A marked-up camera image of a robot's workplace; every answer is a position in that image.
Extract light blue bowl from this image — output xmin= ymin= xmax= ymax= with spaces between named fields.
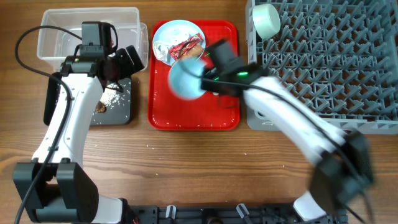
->
xmin=168 ymin=58 xmax=205 ymax=100

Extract grey dishwasher rack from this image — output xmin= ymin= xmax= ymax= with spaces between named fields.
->
xmin=245 ymin=0 xmax=397 ymax=134

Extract red serving tray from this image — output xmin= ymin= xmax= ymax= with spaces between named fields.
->
xmin=147 ymin=20 xmax=240 ymax=131

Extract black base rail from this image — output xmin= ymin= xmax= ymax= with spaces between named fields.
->
xmin=124 ymin=203 xmax=312 ymax=224

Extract white napkin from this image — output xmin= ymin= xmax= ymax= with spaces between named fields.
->
xmin=152 ymin=40 xmax=170 ymax=62

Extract white rice pile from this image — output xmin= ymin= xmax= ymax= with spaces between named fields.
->
xmin=99 ymin=89 xmax=127 ymax=107

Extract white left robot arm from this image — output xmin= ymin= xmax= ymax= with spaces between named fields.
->
xmin=13 ymin=45 xmax=144 ymax=223

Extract clear plastic bin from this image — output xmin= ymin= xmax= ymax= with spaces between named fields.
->
xmin=37 ymin=7 xmax=149 ymax=71

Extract red snack wrapper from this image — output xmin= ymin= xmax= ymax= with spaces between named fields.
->
xmin=169 ymin=33 xmax=204 ymax=60

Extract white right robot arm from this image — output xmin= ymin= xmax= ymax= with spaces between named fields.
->
xmin=201 ymin=39 xmax=374 ymax=222

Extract black waste tray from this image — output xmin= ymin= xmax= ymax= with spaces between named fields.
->
xmin=43 ymin=78 xmax=132 ymax=126

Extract mint green bowl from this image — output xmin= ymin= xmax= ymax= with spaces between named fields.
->
xmin=252 ymin=4 xmax=281 ymax=40

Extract light blue plate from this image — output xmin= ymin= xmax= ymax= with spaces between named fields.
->
xmin=152 ymin=20 xmax=206 ymax=66

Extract brown food scrap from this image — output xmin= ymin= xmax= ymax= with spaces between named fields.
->
xmin=95 ymin=101 xmax=106 ymax=113

